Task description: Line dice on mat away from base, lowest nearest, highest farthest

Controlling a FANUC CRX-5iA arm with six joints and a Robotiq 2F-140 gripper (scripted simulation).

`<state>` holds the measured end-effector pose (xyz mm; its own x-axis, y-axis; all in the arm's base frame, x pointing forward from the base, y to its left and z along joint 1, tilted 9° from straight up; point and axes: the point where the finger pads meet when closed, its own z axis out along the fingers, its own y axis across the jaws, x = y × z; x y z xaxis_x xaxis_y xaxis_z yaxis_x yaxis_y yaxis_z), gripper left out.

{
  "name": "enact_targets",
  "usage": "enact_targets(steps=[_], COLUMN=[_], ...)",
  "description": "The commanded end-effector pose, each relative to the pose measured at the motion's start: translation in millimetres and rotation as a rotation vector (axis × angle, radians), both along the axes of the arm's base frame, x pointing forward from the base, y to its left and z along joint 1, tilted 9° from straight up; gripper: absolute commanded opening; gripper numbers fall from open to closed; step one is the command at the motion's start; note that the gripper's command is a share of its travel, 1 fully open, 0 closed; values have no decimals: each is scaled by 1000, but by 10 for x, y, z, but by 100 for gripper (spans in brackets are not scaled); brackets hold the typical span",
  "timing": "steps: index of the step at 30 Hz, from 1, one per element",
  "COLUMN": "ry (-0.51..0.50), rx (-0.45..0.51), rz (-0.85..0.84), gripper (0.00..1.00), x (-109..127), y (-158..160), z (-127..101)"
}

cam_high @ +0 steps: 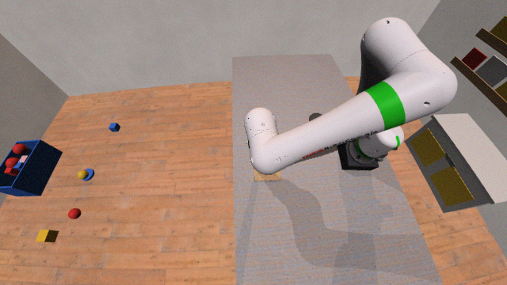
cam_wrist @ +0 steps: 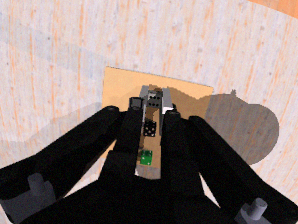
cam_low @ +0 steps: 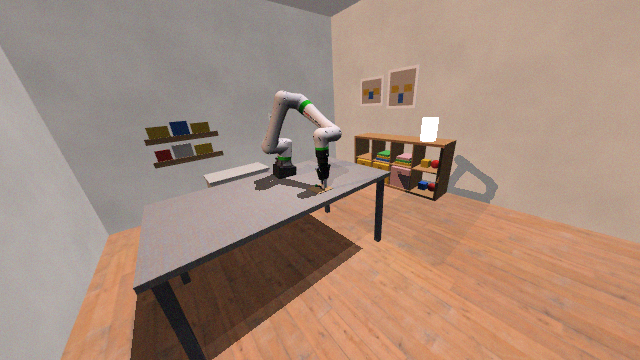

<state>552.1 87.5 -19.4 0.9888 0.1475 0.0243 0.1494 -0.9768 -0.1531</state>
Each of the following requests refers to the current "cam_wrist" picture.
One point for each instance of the peach square mat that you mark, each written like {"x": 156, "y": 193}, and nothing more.
{"x": 190, "y": 99}

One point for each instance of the black die with white pips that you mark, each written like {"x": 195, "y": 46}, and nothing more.
{"x": 149, "y": 128}

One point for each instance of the small white die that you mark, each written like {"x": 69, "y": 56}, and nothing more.
{"x": 154, "y": 99}

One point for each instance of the green die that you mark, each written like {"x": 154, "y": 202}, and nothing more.
{"x": 146, "y": 157}

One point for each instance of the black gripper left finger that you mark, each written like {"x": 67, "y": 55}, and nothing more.
{"x": 36, "y": 182}

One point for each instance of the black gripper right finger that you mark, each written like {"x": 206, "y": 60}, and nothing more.
{"x": 236, "y": 187}

